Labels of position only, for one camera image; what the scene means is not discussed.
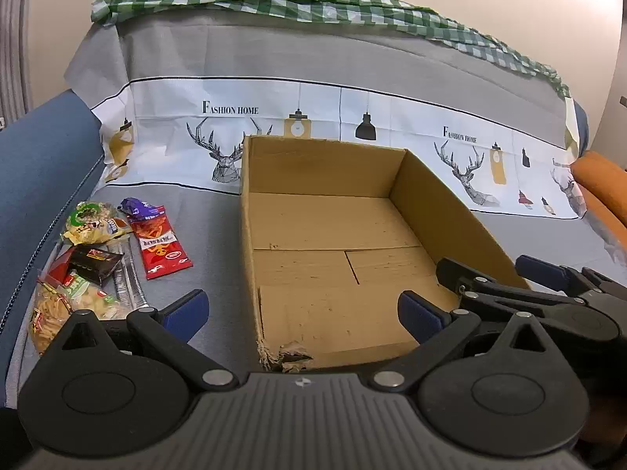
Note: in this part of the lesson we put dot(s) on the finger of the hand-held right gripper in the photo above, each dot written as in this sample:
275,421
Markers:
539,267
453,271

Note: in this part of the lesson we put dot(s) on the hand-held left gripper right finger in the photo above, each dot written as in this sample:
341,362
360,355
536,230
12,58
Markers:
420,316

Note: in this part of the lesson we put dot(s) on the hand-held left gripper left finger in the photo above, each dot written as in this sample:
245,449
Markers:
188,309

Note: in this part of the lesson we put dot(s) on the red snack packet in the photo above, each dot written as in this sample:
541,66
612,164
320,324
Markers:
161,249

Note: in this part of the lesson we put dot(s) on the purple candy packet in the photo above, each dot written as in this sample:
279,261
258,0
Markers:
134,207

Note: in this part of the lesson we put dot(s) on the brown cardboard box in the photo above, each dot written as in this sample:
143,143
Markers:
318,225

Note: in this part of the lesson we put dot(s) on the clear stick snack packet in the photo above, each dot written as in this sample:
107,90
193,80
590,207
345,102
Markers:
137,284
120,279

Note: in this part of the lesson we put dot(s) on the green label chips bag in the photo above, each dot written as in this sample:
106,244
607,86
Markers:
93,298

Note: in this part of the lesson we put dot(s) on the black snack packet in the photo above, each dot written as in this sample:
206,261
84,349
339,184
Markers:
93,262

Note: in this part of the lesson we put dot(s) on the orange cushion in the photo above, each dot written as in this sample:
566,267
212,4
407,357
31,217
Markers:
602,176

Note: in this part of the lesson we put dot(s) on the dark red flat packet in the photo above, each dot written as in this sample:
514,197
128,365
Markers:
59,271

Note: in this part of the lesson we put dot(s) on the yellow fries snack bag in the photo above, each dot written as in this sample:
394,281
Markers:
49,318

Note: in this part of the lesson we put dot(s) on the grey printed sofa cover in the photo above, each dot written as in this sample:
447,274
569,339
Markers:
343,58

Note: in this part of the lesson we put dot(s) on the grey curtain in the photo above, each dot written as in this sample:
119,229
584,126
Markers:
12,34

